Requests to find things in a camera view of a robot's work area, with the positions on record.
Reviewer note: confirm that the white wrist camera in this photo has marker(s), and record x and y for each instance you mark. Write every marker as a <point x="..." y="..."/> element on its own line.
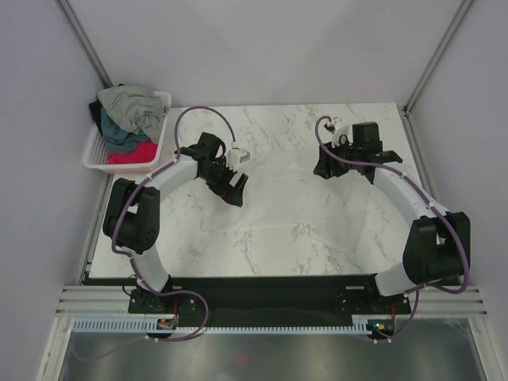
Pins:
<point x="236" y="156"/>
<point x="340" y="131"/>

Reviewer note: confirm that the right aluminium frame post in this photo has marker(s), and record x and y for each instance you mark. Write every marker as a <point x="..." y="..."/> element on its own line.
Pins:
<point x="444" y="43"/>

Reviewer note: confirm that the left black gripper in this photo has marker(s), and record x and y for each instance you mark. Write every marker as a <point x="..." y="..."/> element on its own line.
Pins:
<point x="231" y="194"/>

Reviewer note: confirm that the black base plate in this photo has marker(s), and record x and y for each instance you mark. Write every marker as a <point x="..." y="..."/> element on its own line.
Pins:
<point x="281" y="300"/>

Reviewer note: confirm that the red t shirt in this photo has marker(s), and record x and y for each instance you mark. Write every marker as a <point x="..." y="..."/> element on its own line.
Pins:
<point x="144" y="152"/>

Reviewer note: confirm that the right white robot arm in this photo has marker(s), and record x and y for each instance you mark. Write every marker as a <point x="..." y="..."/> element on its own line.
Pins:
<point x="437" y="252"/>

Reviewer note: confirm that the black t shirt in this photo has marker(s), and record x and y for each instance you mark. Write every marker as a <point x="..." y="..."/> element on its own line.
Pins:
<point x="112" y="100"/>

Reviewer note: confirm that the aluminium frame post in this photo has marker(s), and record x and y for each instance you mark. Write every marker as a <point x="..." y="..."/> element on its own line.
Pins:
<point x="444" y="43"/>
<point x="80" y="34"/>

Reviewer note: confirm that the white t shirt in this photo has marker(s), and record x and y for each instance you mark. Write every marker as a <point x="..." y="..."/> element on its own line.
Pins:
<point x="283" y="190"/>

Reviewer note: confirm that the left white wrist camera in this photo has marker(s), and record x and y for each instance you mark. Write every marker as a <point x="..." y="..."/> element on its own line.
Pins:
<point x="236" y="156"/>

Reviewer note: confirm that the white plastic basket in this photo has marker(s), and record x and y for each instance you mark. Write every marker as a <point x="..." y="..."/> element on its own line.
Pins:
<point x="96" y="154"/>

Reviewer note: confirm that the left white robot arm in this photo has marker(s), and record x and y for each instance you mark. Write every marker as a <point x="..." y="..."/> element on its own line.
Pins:
<point x="132" y="219"/>

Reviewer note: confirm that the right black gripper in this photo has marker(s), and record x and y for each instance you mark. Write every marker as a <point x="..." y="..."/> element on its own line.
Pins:
<point x="325" y="163"/>

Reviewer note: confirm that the grey t shirt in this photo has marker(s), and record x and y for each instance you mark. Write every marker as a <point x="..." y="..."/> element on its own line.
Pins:
<point x="135" y="110"/>

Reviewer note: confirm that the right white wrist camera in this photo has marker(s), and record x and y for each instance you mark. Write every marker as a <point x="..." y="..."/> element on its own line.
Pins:
<point x="340" y="131"/>

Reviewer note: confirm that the teal t shirt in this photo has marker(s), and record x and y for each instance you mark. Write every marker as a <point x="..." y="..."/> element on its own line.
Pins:
<point x="116" y="139"/>

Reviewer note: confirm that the left aluminium frame post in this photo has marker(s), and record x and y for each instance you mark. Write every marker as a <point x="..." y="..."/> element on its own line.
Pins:
<point x="80" y="34"/>

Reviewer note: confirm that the white slotted cable duct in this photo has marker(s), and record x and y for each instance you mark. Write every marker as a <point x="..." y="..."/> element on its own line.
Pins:
<point x="355" y="325"/>

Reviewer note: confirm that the aluminium front rail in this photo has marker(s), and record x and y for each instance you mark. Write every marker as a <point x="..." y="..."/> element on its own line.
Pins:
<point x="112" y="301"/>

